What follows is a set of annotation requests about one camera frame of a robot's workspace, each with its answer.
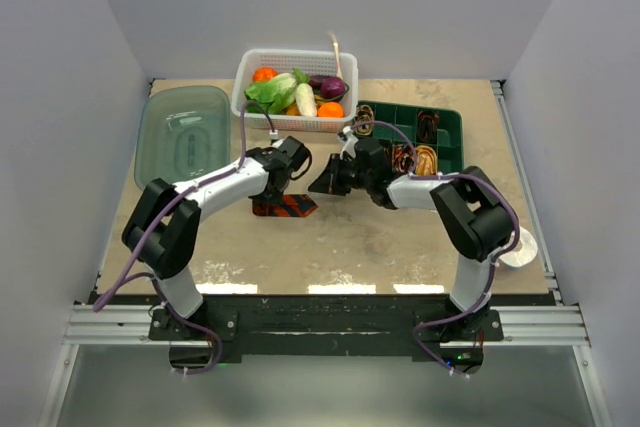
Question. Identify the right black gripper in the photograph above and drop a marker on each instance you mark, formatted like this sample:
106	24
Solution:
328	181

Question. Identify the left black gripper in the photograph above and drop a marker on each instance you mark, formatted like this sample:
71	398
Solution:
269	198

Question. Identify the orange navy striped tie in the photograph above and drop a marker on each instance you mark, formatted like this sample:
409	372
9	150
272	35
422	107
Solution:
287	206

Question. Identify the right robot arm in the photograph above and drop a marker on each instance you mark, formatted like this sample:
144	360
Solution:
479	222

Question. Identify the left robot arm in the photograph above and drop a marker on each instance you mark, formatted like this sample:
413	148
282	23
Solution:
162	230

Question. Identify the paper tape roll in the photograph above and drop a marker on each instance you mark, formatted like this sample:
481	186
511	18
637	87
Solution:
525	252

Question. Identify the white radish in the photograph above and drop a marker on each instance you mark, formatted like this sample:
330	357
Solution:
305	100

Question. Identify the green lettuce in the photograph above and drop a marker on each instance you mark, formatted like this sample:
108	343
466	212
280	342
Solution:
274	95

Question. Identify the orange fruit front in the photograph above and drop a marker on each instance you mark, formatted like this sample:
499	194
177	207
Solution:
331	110

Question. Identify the white perforated basket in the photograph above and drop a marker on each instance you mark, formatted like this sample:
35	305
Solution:
303	64

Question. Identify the brown patterned rolled tie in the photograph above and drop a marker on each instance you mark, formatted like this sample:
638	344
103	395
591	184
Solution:
363	120

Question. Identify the red patterned rolled tie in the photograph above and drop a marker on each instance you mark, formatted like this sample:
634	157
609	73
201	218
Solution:
402	159

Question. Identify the purple onion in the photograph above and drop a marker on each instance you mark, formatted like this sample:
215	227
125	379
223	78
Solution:
332	87

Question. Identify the orange pepper back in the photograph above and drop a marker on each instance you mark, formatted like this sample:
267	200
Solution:
264	74

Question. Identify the garlic stalk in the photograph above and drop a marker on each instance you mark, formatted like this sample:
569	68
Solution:
336	50

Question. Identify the gold rolled tie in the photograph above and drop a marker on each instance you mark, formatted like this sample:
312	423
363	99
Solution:
427	161

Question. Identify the clear teal plastic container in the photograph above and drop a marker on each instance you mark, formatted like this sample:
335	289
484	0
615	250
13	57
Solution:
184	133

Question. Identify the black orange rolled tie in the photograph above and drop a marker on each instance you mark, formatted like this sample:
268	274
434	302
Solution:
427	126

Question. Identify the green compartment tray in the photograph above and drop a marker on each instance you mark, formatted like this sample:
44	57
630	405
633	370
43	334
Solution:
396	123

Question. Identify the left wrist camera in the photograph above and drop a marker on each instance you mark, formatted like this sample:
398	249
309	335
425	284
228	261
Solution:
276	140

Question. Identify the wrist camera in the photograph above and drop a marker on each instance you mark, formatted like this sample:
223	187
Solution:
348	141
276	140

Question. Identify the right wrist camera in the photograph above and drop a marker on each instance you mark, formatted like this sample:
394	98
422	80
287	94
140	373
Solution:
348	141

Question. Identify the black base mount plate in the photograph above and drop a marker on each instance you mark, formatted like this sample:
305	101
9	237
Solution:
328	325

